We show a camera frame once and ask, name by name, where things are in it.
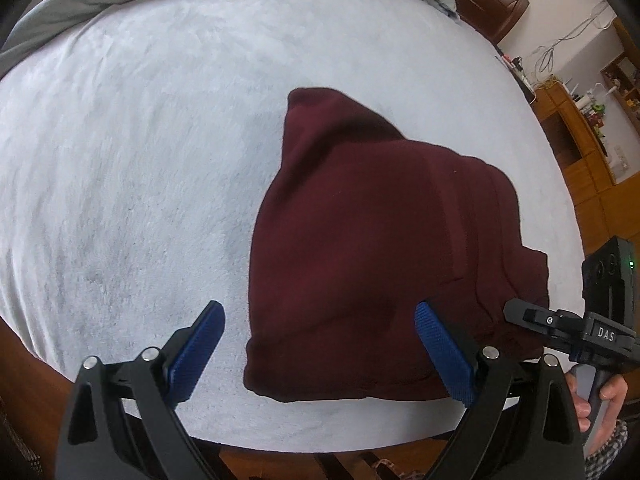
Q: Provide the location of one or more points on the wooden desk cabinet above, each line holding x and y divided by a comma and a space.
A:
589, 112

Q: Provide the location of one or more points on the checkered right sleeve forearm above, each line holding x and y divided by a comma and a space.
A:
598, 462

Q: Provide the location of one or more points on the maroon pants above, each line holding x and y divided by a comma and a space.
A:
358, 227

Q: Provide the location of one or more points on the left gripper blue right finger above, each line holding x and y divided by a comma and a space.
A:
519, 421

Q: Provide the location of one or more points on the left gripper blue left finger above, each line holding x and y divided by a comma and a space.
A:
120, 420

